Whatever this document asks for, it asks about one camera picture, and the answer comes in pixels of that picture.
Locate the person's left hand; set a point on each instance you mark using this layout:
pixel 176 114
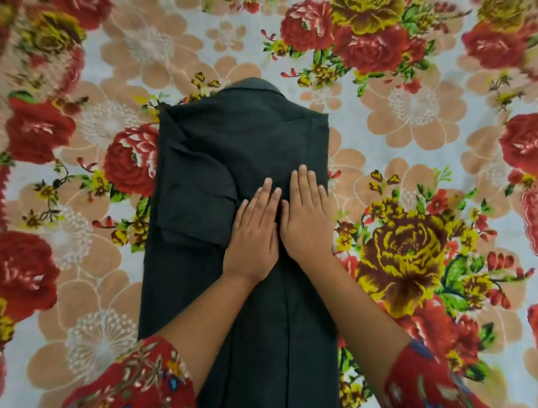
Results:
pixel 252 248

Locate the person's right hand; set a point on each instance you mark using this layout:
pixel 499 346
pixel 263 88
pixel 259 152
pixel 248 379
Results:
pixel 307 235

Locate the person's left little finger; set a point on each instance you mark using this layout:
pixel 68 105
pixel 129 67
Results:
pixel 240 214

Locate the person's left middle finger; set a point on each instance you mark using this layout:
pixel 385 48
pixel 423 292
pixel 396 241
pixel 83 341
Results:
pixel 264 199

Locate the person's right thumb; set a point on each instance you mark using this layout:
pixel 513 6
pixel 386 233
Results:
pixel 285 218

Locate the person's right middle finger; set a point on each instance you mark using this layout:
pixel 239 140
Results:
pixel 304 187

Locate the person's right little finger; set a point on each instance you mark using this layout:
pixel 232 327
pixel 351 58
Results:
pixel 323 201

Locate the dark grey garment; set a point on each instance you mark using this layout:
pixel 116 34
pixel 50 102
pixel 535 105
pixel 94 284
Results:
pixel 235 143

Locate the person's right forearm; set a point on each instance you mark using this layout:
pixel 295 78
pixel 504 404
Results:
pixel 357 315

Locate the person's left forearm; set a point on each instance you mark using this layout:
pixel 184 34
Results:
pixel 210 323

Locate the floral patterned bedsheet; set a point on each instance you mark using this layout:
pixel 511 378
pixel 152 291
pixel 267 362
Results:
pixel 420 126

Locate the red floral sleeve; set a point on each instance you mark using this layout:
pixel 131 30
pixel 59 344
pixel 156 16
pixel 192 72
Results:
pixel 138 378
pixel 424 382

